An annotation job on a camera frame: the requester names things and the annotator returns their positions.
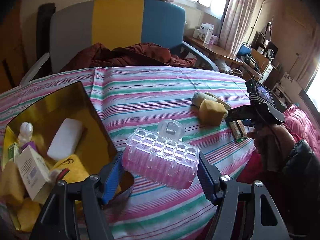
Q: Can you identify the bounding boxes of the green snack bar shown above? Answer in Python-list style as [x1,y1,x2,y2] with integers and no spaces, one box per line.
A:
[226,117,247,142]

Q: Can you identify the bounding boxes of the yellow sponge block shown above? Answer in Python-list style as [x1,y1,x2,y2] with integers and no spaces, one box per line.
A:
[199,99,226,126]

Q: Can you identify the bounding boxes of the white foam block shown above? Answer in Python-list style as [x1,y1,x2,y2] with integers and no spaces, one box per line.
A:
[47,118,84,161]

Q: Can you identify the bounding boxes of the white cream carton box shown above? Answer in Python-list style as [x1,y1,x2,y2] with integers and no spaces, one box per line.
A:
[16,145,52,205]

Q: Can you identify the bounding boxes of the purple small item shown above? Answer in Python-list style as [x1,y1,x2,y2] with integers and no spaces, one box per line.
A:
[21,141,38,154]

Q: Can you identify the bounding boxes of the green-topped beige carton box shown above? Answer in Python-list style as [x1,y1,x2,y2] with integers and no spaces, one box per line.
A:
[2,142,20,170]

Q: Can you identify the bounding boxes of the large yellow sponge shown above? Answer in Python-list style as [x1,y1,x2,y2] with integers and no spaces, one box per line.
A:
[1,161,25,207]

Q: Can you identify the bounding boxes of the person's right hand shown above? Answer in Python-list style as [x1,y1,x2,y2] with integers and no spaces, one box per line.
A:
[247,125,296,172]

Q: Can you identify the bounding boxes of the gold metal tin box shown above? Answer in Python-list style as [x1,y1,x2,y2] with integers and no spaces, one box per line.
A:
[2,81,135,233]

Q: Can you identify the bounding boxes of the wooden side desk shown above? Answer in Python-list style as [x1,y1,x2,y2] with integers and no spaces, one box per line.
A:
[184,36,273,83]

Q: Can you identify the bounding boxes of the grey rolled cloth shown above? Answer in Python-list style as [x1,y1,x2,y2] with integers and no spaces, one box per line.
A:
[191,91,231,111]

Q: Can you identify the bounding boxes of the striped pink green tablecloth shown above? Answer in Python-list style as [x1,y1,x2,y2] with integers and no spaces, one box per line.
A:
[1,66,254,239]

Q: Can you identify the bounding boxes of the white boxes on desk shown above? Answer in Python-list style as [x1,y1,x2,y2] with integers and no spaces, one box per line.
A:
[193,23,219,45]

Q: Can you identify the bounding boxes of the dark red jacket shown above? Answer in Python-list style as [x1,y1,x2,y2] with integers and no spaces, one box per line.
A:
[60,43,196,72]

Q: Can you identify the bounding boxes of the wooden wardrobe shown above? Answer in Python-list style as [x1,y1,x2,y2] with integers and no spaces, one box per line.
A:
[0,0,28,93]

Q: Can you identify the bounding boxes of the grey yellow blue chair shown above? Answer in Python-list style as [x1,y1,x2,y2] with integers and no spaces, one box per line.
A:
[20,0,218,85]

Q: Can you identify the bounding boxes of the black rolled mat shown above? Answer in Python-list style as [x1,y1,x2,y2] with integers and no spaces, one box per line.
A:
[36,3,56,60]

